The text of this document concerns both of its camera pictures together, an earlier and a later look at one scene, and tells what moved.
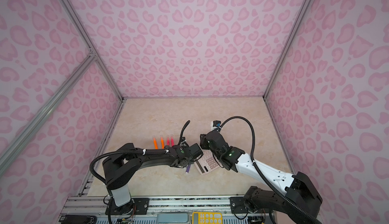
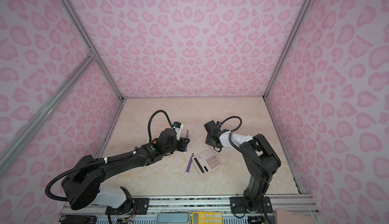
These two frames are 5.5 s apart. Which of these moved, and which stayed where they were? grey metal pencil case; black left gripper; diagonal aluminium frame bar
Moved: black left gripper
Stayed: grey metal pencil case; diagonal aluminium frame bar
